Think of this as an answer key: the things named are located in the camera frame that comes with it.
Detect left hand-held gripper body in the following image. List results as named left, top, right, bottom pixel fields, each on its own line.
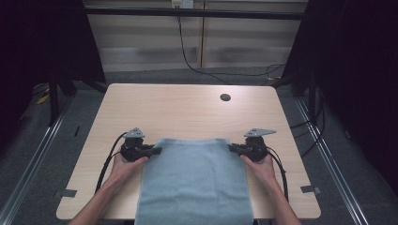
left=119, top=127, right=158, bottom=163

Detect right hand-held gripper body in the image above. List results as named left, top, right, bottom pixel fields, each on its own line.
left=237, top=127, right=277, bottom=163

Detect light blue towel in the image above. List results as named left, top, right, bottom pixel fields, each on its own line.
left=134, top=137, right=254, bottom=225

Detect person's left hand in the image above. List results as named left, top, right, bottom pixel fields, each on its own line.
left=110, top=153, right=150, bottom=189

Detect person's right hand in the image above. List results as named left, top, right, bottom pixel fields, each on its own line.
left=239, top=153, right=279, bottom=189

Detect grey tape strip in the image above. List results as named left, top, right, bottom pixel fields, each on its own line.
left=299, top=185, right=322, bottom=195
left=60, top=188, right=78, bottom=199

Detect black metal stand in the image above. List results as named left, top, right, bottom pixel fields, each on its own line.
left=47, top=69, right=61, bottom=128

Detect yellow floor object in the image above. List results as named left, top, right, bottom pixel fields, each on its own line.
left=36, top=93, right=51, bottom=105

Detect black curtain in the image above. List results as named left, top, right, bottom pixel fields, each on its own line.
left=281, top=0, right=398, bottom=195
left=0, top=0, right=107, bottom=151

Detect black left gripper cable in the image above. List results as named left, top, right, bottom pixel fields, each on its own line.
left=94, top=132, right=128, bottom=194

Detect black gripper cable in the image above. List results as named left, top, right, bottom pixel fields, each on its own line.
left=94, top=132, right=128, bottom=194
left=266, top=146, right=289, bottom=202

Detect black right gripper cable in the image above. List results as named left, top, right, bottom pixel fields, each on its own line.
left=266, top=146, right=289, bottom=202

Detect black floor cables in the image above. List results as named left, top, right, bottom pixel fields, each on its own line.
left=289, top=87, right=327, bottom=158

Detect metal floor rail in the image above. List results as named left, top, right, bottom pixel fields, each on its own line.
left=295, top=98, right=370, bottom=225
left=0, top=97, right=74, bottom=225

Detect black wall cable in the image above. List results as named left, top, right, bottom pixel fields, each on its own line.
left=176, top=15, right=286, bottom=86

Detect black horizontal frame bar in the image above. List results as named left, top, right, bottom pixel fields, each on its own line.
left=84, top=7, right=307, bottom=21

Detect white wall power outlet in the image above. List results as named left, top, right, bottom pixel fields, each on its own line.
left=171, top=0, right=194, bottom=9

